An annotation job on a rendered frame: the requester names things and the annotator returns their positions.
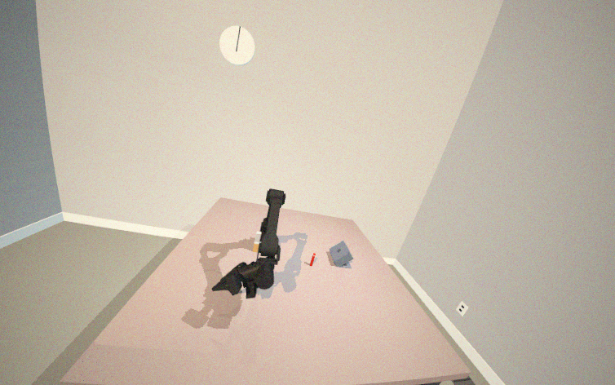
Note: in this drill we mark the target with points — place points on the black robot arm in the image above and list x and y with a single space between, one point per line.
268 245

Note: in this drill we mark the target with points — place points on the grey sloped panel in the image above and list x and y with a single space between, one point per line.
341 255

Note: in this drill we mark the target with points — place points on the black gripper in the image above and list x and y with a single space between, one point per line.
232 280

